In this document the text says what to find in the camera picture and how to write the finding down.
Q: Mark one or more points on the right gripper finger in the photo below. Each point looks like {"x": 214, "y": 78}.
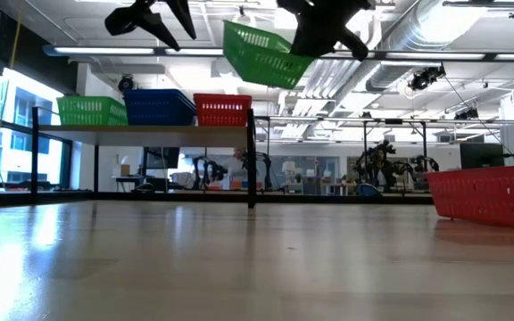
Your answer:
{"x": 308, "y": 42}
{"x": 350, "y": 40}

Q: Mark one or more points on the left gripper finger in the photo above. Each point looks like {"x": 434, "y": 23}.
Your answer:
{"x": 134, "y": 20}
{"x": 182, "y": 13}

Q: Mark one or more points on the green slotted plastic basket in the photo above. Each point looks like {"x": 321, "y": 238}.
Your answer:
{"x": 261, "y": 62}
{"x": 87, "y": 111}

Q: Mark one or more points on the black background robot arm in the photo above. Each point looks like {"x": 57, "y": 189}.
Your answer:
{"x": 212, "y": 171}
{"x": 266, "y": 165}
{"x": 422, "y": 162}
{"x": 375, "y": 160}

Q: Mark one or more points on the white table lamp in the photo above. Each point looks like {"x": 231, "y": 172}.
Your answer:
{"x": 289, "y": 166}

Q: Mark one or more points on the black ceiling track lamp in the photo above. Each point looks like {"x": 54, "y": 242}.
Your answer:
{"x": 466, "y": 115}

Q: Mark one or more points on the black overhead light beam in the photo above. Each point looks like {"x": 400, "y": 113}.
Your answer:
{"x": 490, "y": 57}

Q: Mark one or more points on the small black monitor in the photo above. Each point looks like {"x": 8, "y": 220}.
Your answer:
{"x": 161, "y": 158}

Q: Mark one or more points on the small cardboard box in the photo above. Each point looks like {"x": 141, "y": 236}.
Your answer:
{"x": 125, "y": 170}

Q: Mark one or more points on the blue dome object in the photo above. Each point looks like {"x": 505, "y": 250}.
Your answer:
{"x": 368, "y": 191}

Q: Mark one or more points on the large black monitor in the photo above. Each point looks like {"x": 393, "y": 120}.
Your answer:
{"x": 482, "y": 153}

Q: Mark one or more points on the black round ceiling camera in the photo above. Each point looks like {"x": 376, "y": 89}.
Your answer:
{"x": 126, "y": 84}

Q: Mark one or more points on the black ceiling camera cluster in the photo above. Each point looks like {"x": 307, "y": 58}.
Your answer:
{"x": 424, "y": 80}

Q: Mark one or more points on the thin black background frame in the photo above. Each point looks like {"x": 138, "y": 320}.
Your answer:
{"x": 393, "y": 121}

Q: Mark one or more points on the wooden shelf black metal frame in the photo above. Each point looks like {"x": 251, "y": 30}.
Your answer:
{"x": 150, "y": 136}

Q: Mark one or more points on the large window black frame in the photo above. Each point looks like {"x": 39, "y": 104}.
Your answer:
{"x": 52, "y": 165}

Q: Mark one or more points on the black aluminium rig frame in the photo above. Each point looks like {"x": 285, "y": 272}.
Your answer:
{"x": 194, "y": 197}

